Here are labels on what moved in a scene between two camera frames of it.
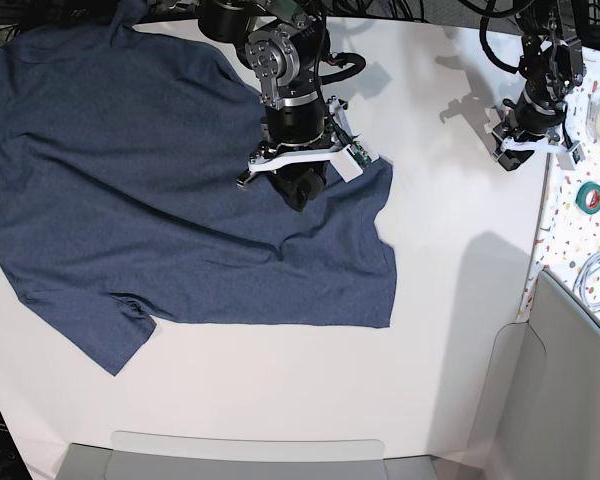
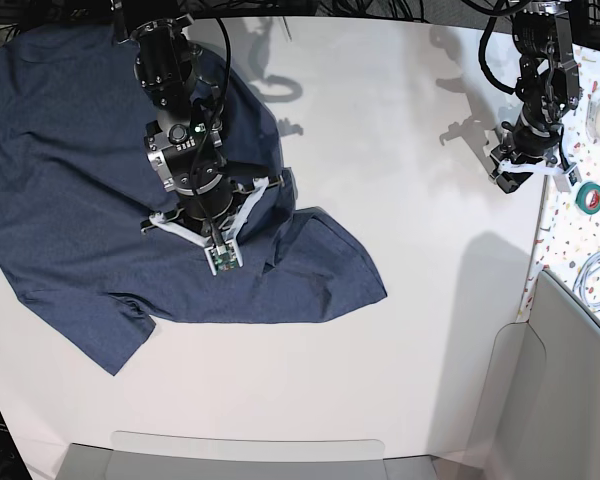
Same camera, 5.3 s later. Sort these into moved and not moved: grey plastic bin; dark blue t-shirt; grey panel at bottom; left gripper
Moved: left gripper; dark blue t-shirt
Not moved: grey plastic bin; grey panel at bottom
